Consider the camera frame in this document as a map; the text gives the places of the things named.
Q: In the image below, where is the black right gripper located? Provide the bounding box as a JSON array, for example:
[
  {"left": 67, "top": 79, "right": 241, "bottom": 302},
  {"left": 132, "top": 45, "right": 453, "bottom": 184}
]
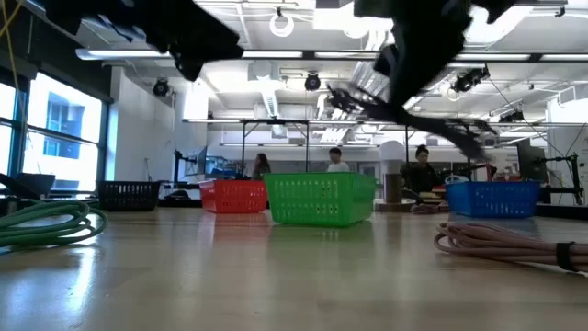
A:
[{"left": 374, "top": 16, "right": 469, "bottom": 114}]

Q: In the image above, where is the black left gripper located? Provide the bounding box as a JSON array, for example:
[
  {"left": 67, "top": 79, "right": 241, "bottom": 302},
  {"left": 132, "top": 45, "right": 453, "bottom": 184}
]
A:
[{"left": 151, "top": 0, "right": 244, "bottom": 83}]

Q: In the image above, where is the purple cable bundle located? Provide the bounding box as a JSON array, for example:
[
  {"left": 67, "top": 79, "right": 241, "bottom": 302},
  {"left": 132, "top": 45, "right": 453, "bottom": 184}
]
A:
[{"left": 326, "top": 85, "right": 489, "bottom": 163}]

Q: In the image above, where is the blue plastic basket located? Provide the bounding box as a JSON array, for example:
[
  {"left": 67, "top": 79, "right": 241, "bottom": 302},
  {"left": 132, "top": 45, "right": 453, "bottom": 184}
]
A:
[{"left": 444, "top": 180, "right": 542, "bottom": 219}]

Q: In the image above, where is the red plastic basket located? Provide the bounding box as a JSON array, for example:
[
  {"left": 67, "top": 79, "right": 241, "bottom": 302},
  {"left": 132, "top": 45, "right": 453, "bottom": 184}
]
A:
[{"left": 198, "top": 178, "right": 269, "bottom": 214}]

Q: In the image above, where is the black plastic basket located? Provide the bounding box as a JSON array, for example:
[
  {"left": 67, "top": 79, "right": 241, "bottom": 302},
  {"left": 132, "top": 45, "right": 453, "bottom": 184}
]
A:
[{"left": 97, "top": 180, "right": 162, "bottom": 212}]

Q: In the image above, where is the pink cable bundle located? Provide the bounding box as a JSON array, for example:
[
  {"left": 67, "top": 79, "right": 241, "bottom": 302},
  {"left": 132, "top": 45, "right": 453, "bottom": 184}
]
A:
[{"left": 434, "top": 222, "right": 588, "bottom": 275}]

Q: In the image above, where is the green cable bundle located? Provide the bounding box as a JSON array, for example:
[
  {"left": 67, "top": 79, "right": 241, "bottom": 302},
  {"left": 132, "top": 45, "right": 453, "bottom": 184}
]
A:
[{"left": 0, "top": 200, "right": 110, "bottom": 249}]

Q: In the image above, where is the monitor on black arm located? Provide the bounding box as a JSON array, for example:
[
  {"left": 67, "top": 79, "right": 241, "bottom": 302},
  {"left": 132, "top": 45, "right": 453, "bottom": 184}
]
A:
[{"left": 173, "top": 146, "right": 209, "bottom": 184}]

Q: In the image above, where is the white bulb table lamp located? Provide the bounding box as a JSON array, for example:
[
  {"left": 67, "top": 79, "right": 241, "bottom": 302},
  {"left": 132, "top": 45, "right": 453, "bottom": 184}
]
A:
[{"left": 374, "top": 140, "right": 416, "bottom": 213}]

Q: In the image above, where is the person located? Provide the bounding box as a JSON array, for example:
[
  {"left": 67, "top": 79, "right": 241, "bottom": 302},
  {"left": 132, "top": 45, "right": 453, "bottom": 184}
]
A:
[
  {"left": 251, "top": 153, "right": 273, "bottom": 181},
  {"left": 326, "top": 146, "right": 352, "bottom": 174},
  {"left": 401, "top": 143, "right": 441, "bottom": 194}
]

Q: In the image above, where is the long ceiling light bar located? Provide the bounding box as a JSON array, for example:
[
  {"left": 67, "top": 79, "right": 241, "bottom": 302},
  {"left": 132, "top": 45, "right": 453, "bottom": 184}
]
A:
[{"left": 75, "top": 48, "right": 588, "bottom": 63}]

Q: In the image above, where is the green plastic basket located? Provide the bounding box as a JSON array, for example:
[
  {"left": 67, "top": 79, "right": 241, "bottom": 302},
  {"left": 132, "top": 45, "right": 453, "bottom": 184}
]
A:
[{"left": 263, "top": 172, "right": 378, "bottom": 228}]

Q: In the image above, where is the black computer monitor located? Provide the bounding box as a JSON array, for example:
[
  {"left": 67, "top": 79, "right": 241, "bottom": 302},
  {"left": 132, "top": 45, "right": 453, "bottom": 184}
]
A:
[{"left": 515, "top": 137, "right": 548, "bottom": 181}]

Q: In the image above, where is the silver ventilation duct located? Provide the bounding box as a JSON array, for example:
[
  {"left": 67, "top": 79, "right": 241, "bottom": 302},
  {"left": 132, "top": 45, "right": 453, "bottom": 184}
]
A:
[{"left": 346, "top": 27, "right": 396, "bottom": 102}]

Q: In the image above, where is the white hanging ring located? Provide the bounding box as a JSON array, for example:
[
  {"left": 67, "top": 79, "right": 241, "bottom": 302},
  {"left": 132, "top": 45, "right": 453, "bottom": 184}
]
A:
[{"left": 268, "top": 12, "right": 296, "bottom": 39}]

